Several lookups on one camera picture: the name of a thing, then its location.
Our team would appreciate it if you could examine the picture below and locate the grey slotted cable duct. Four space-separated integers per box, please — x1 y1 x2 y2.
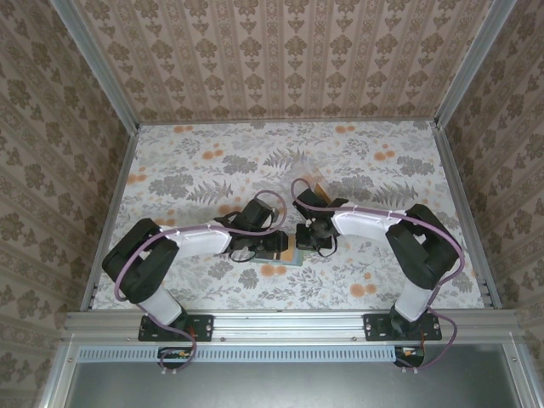
77 344 426 363

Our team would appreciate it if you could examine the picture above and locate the green leather card holder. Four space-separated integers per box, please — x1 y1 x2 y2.
253 246 308 269

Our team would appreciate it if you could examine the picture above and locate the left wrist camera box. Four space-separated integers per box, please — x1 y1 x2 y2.
240 199 278 233

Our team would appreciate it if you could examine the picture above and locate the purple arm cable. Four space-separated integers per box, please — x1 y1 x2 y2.
290 178 465 376
115 190 285 376

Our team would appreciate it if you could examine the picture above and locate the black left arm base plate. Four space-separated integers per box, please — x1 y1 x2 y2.
138 313 214 343

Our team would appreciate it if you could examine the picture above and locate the aluminium frame post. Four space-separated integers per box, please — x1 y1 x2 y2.
54 0 141 131
433 0 519 128

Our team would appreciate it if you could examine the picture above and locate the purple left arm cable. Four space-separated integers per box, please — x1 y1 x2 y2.
115 190 285 376

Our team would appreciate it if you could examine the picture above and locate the long aluminium table rail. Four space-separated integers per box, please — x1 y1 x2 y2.
63 309 524 342

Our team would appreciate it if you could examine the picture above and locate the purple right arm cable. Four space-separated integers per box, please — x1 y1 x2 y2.
290 178 465 376

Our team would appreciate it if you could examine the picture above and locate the grey metal panel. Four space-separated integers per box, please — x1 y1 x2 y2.
63 344 526 408

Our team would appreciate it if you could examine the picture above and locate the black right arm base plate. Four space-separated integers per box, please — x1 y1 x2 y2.
364 313 444 343

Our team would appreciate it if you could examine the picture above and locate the aluminium lower frame rail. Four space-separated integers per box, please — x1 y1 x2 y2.
36 335 82 408
503 339 537 408

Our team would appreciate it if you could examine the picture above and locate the black cable connector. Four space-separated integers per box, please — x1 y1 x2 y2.
393 346 427 369
156 346 196 370

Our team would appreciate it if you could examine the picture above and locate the clear plastic card box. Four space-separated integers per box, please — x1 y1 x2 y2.
287 160 333 201

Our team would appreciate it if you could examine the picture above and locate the aluminium side rail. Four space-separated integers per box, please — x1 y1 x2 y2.
430 121 503 309
79 122 142 311

